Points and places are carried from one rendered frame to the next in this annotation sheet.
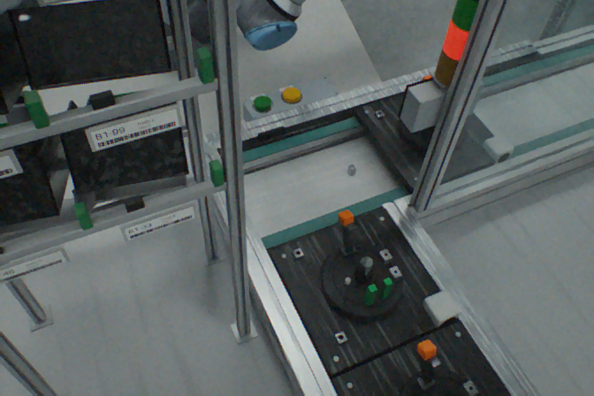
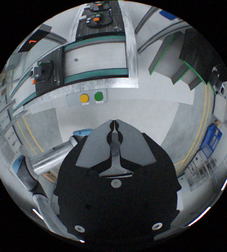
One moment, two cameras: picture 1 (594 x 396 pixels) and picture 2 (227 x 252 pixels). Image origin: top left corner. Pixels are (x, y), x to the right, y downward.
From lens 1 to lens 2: 94 cm
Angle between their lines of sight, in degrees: 17
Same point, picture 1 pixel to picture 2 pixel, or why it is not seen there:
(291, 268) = (119, 26)
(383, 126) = (56, 73)
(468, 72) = not seen: outside the picture
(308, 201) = (98, 50)
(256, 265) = (130, 31)
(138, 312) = not seen: hidden behind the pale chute
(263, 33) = (87, 132)
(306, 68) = (76, 122)
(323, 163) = (84, 66)
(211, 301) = (141, 42)
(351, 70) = (62, 116)
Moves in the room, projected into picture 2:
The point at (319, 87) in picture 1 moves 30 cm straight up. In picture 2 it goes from (71, 101) to (28, 140)
